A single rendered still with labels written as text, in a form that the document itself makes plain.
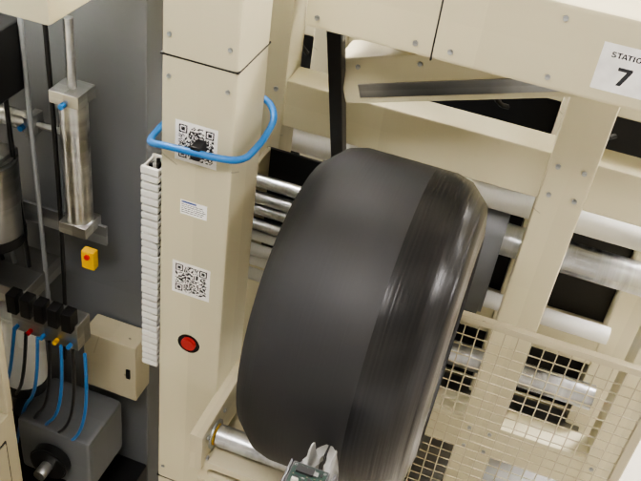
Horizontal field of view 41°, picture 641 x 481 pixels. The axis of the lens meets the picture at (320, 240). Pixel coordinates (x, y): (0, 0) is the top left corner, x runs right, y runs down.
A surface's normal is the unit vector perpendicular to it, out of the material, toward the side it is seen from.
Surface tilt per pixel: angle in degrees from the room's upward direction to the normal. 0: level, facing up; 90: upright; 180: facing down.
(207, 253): 90
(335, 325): 53
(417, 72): 90
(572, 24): 90
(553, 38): 90
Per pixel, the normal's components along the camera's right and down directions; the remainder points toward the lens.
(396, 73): -0.33, 0.55
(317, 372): -0.25, 0.21
